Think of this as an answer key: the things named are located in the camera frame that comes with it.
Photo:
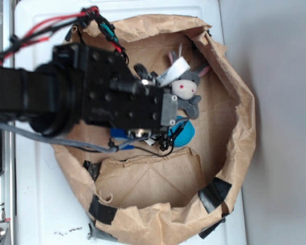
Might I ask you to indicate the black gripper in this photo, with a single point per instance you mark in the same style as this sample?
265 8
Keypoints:
115 98

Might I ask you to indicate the blue sponge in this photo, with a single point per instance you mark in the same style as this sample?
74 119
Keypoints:
120 136

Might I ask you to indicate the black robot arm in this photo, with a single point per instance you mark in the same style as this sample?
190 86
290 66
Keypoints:
50 98

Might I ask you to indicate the grey plush donkey toy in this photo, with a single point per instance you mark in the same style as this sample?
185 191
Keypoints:
186 86

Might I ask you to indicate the white paper tag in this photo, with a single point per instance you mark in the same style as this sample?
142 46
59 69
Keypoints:
179 67

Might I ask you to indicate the teal rubber ball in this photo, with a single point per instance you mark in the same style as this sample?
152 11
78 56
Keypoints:
182 133

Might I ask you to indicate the brown paper bag tray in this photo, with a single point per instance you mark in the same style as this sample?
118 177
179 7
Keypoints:
135 197

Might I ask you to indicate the metal rail frame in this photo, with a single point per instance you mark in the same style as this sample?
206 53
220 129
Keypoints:
6 186

